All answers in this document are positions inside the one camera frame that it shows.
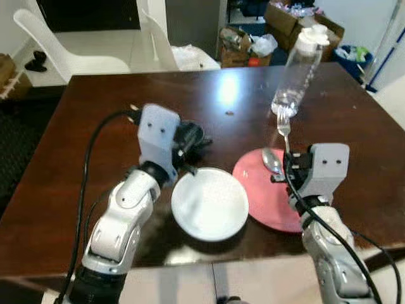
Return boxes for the white plastic chair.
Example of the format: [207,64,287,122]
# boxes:
[140,8,221,72]
[373,76,405,130]
[13,8,132,83]

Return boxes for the silver spoon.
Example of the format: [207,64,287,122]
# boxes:
[261,148,284,178]

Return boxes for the small cardboard box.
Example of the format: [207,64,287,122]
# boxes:
[220,25,273,68]

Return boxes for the white bowl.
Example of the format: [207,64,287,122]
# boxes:
[171,167,249,243]

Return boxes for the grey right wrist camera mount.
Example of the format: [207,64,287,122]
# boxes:
[308,143,351,198]

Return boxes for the blue mop handle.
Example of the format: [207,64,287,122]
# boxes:
[367,28,405,87]

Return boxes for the white plastic bag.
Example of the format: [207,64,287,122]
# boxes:
[250,34,278,58]

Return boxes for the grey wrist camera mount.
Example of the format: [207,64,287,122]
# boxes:
[308,143,351,198]
[138,104,182,182]

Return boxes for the silver fork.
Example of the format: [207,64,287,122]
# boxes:
[277,108,293,156]

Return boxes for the red plate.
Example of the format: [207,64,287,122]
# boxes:
[232,148,304,234]

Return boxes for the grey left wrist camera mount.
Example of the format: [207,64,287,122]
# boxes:
[138,104,182,182]

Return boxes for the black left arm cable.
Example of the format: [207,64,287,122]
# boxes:
[56,109,141,304]

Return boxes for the clear plastic bottle white cap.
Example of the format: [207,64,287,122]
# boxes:
[271,25,330,119]

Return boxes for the large cardboard box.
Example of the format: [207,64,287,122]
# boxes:
[265,2,346,62]

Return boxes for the thin black cable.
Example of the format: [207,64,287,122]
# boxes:
[348,229,403,303]

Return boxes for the black cup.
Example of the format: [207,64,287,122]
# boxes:
[177,122,213,158]

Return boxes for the black shoes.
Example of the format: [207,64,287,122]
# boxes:
[24,51,49,73]

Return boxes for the crumpled white bag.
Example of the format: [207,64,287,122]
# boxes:
[171,44,220,71]

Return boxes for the blue bin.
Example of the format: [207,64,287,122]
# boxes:
[333,44,375,80]

